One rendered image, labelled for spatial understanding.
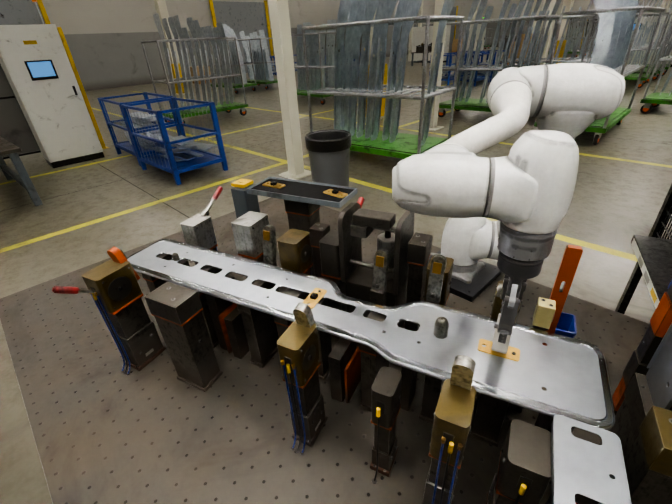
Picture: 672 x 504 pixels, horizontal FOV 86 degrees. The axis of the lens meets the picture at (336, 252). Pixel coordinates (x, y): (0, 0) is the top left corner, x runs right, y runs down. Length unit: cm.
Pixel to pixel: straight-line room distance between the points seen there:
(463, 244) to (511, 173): 90
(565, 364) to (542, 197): 40
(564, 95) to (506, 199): 57
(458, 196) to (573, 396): 45
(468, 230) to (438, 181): 88
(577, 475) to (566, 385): 18
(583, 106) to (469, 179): 61
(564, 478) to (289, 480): 59
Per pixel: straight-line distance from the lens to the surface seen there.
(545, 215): 66
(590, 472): 77
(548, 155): 63
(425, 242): 100
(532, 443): 79
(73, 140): 762
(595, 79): 119
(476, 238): 150
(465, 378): 71
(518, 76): 114
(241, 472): 106
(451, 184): 62
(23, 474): 235
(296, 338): 81
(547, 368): 89
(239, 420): 114
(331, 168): 392
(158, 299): 108
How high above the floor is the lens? 160
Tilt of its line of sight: 31 degrees down
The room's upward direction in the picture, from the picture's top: 3 degrees counter-clockwise
